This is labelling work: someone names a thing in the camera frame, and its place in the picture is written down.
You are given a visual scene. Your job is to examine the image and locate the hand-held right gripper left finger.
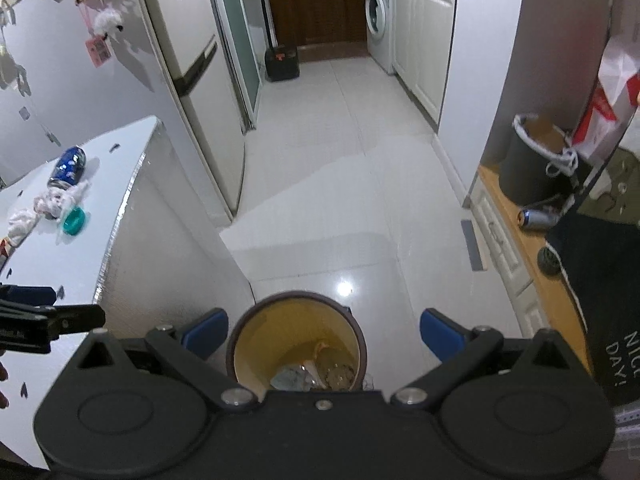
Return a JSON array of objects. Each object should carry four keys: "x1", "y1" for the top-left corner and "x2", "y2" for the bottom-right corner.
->
[{"x1": 75, "y1": 309, "x2": 258, "y2": 413}]

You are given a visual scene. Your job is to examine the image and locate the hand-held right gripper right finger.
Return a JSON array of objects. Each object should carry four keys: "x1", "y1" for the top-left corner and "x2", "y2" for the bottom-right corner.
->
[{"x1": 390, "y1": 309, "x2": 576, "y2": 413}]

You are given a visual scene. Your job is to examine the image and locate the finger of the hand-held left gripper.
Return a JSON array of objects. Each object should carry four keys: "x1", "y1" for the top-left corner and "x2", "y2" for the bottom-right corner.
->
[
  {"x1": 0, "y1": 285, "x2": 57, "y2": 307},
  {"x1": 47, "y1": 304, "x2": 107, "y2": 337}
]

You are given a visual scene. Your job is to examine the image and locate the yellow trash bin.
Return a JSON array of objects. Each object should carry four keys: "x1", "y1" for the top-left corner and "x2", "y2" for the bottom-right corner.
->
[{"x1": 226, "y1": 291, "x2": 366, "y2": 392}]

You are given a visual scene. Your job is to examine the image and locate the white tissue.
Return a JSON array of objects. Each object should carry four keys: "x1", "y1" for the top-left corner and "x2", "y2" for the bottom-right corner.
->
[
  {"x1": 60, "y1": 181, "x2": 93, "y2": 208},
  {"x1": 6, "y1": 209, "x2": 41, "y2": 247}
]

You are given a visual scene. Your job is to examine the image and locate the teal plastic cap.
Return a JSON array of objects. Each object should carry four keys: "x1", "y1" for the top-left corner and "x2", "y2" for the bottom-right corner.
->
[{"x1": 62, "y1": 207, "x2": 90, "y2": 235}]

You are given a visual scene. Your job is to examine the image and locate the pink white wrapper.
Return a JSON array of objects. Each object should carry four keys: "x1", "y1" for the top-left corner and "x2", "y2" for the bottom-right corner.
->
[{"x1": 31, "y1": 192, "x2": 68, "y2": 220}]

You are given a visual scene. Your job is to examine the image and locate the clear plastic bottle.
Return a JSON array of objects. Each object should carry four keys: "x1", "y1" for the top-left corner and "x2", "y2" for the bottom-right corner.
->
[{"x1": 320, "y1": 347, "x2": 358, "y2": 391}]

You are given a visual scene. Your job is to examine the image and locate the crushed blue drink can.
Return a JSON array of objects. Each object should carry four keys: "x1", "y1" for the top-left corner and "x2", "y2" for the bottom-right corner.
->
[{"x1": 47, "y1": 146, "x2": 87, "y2": 188}]

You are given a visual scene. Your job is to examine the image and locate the black round lid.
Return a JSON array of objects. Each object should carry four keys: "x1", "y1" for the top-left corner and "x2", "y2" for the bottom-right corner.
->
[{"x1": 537, "y1": 247, "x2": 563, "y2": 276}]

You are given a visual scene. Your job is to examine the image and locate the lying metal can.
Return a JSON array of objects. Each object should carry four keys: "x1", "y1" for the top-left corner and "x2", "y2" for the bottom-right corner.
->
[{"x1": 517, "y1": 207, "x2": 561, "y2": 231}]

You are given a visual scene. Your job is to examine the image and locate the dark printed cloth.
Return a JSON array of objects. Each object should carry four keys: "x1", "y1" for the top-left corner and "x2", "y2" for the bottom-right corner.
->
[{"x1": 542, "y1": 145, "x2": 640, "y2": 408}]

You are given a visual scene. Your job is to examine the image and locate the grey bucket with white liner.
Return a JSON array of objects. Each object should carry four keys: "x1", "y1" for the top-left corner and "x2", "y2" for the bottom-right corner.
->
[{"x1": 499, "y1": 112, "x2": 581, "y2": 206}]

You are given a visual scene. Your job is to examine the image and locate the silver refrigerator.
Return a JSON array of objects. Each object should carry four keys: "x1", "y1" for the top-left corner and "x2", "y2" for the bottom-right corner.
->
[{"x1": 132, "y1": 0, "x2": 248, "y2": 221}]

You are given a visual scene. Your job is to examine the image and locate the pink hanging tag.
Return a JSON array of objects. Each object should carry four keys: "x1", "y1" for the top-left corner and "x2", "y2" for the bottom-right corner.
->
[{"x1": 85, "y1": 37, "x2": 113, "y2": 67}]

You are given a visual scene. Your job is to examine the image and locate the black floor heater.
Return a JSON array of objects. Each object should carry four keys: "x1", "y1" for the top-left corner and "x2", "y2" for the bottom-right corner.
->
[{"x1": 264, "y1": 46, "x2": 301, "y2": 82}]

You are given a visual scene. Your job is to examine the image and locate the white sheep plush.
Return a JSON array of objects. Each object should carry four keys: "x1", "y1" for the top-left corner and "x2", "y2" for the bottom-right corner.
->
[{"x1": 94, "y1": 9, "x2": 126, "y2": 41}]

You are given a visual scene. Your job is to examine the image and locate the red white shopping bag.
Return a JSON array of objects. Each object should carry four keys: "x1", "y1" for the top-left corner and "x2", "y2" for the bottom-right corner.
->
[{"x1": 571, "y1": 32, "x2": 640, "y2": 161}]

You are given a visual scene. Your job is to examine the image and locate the frosted glass sliding door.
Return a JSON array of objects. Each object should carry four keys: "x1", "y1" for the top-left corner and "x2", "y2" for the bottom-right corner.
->
[{"x1": 202, "y1": 0, "x2": 263, "y2": 131}]

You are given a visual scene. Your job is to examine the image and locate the white kitchen base cabinets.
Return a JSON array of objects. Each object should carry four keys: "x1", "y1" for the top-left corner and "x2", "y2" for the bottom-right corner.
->
[{"x1": 392, "y1": 0, "x2": 458, "y2": 128}]

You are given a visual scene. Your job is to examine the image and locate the white washing machine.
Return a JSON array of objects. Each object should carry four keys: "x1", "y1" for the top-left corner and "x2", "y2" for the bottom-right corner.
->
[{"x1": 364, "y1": 0, "x2": 398, "y2": 76}]

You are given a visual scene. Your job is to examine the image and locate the brown wooden door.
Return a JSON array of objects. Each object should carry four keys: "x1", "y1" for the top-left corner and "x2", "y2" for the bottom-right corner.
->
[{"x1": 267, "y1": 0, "x2": 371, "y2": 46}]

